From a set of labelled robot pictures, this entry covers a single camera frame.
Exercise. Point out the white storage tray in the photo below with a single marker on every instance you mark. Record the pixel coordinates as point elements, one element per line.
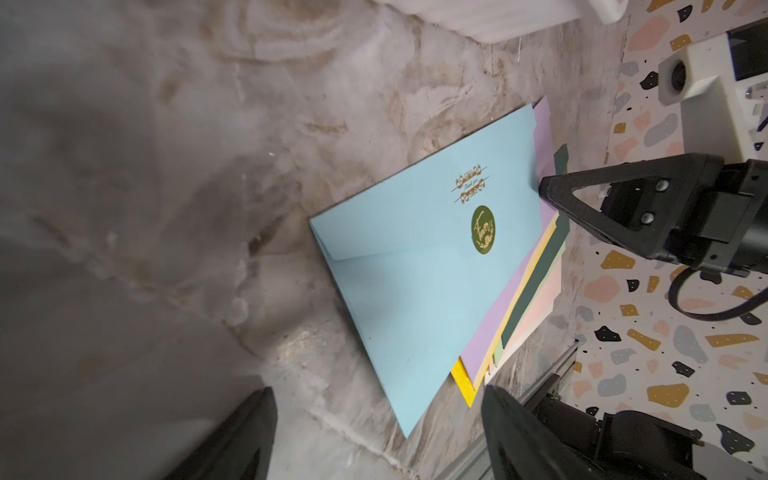
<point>494,21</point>

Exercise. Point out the dark green envelope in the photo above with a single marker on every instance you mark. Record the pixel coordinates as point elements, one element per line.
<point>542,267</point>

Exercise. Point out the light blue envelope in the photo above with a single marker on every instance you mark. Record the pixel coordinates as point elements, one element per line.
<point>421,257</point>

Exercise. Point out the lilac envelope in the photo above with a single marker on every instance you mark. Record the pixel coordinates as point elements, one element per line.
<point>476,357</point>

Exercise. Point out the pink envelope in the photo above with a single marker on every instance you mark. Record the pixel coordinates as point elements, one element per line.
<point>541,306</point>

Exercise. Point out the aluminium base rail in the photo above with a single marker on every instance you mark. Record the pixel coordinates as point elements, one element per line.
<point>474,461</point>

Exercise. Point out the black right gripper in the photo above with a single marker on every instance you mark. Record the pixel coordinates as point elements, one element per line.
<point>645,207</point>

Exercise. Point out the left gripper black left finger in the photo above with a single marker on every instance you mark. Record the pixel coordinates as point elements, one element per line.
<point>240,447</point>

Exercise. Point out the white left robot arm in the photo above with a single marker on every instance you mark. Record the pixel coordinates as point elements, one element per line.
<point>636,445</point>

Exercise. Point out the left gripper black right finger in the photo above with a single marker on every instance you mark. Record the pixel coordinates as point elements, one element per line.
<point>521,447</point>

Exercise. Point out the bright yellow envelope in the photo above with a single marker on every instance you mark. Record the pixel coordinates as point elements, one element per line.
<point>464,383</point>

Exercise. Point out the mint green envelope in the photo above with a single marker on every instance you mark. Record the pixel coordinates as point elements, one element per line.
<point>532,313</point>

